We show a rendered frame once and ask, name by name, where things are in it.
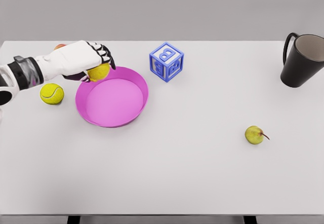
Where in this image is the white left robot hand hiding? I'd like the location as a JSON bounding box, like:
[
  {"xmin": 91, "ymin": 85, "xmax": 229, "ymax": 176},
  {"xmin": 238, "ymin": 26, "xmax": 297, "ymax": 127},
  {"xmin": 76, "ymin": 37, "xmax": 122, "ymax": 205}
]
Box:
[{"xmin": 51, "ymin": 40, "xmax": 116, "ymax": 83}]

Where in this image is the yellow lemon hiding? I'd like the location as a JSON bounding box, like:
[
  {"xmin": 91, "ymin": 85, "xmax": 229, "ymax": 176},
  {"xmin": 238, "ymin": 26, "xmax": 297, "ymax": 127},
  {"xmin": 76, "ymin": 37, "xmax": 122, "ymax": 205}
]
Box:
[{"xmin": 87, "ymin": 62, "xmax": 111, "ymax": 82}]

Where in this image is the pink round plate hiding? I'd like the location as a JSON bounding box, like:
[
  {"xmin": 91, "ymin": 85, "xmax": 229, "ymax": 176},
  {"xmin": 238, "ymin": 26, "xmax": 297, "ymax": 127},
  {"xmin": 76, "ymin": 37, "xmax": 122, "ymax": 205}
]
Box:
[{"xmin": 75, "ymin": 66, "xmax": 149, "ymax": 128}]

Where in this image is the yellow tennis ball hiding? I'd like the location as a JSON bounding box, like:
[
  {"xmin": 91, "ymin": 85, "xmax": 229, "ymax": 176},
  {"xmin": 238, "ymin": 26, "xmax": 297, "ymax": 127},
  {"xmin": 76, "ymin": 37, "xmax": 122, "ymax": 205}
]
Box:
[{"xmin": 39, "ymin": 83, "xmax": 65, "ymax": 105}]

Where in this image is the blue letter block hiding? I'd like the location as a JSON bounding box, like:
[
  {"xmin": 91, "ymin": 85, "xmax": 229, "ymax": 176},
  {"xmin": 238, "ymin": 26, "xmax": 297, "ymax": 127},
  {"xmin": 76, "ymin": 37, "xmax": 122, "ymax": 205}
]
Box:
[{"xmin": 149, "ymin": 42, "xmax": 185, "ymax": 83}]

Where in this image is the green pear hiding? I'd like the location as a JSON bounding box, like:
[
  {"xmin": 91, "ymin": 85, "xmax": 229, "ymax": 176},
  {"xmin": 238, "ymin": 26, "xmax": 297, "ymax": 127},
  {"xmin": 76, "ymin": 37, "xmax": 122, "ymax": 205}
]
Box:
[{"xmin": 244, "ymin": 125, "xmax": 270, "ymax": 145}]

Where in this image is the black mug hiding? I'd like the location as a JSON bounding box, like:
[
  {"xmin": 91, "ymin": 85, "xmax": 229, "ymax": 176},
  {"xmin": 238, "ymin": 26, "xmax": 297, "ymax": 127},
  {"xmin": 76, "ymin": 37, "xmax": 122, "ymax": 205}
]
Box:
[{"xmin": 280, "ymin": 32, "xmax": 324, "ymax": 88}]

